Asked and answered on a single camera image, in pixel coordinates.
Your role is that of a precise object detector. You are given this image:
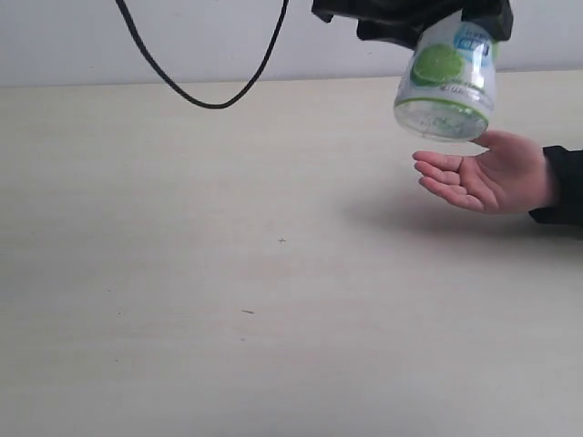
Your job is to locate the open bare human hand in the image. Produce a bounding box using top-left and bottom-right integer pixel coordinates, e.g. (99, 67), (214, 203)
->
(413, 130), (558, 215)

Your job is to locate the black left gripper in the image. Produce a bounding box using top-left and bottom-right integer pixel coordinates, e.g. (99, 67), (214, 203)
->
(311, 0), (514, 50)

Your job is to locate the lime label clear bottle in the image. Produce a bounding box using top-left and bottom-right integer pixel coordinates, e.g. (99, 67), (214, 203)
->
(394, 12), (498, 142)

